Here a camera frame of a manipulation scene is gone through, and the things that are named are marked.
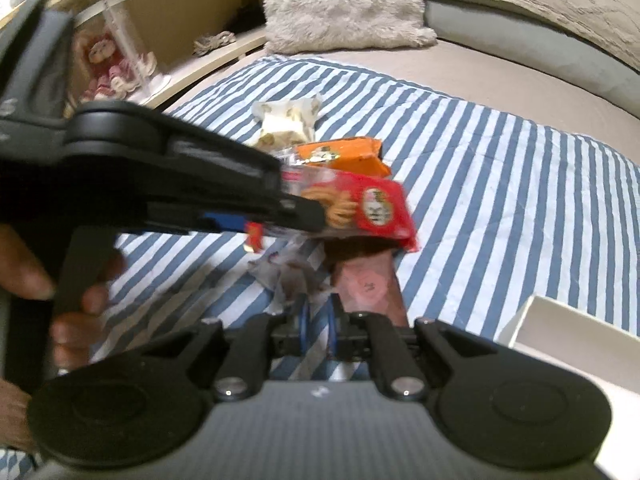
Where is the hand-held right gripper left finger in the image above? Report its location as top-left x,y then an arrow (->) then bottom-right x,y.
145,305 -> 313,403

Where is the white cardboard box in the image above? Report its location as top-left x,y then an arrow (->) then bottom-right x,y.
500,295 -> 640,480

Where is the small clear snack packet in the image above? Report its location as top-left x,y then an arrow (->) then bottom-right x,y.
252,242 -> 333,311

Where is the cream nut-print snack packet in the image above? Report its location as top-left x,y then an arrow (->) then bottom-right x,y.
250,96 -> 321,151

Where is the grey folded duvet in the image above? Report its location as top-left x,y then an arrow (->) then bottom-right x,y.
422,0 -> 640,111

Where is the person's left hand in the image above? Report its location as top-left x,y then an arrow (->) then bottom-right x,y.
0,225 -> 127,375

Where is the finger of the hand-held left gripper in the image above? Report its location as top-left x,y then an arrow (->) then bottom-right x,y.
65,100 -> 327,235
144,205 -> 253,237

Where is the dark brown snack packet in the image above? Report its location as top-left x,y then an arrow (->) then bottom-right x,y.
325,240 -> 408,328

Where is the pale shell ornament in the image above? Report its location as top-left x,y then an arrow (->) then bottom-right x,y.
192,30 -> 236,57

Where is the pink-dress doll in clear case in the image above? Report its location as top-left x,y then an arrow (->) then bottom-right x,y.
75,0 -> 171,106

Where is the orange snack packet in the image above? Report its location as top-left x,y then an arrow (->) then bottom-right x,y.
282,137 -> 393,178

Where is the blue striped blanket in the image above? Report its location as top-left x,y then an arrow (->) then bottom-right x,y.
0,55 -> 640,480

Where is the white fluffy pillow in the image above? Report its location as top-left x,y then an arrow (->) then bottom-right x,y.
255,0 -> 438,56

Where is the red cookie snack packet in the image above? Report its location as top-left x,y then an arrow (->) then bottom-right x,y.
245,167 -> 421,254

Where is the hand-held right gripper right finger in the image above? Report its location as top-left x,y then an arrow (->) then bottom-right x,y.
327,295 -> 496,403

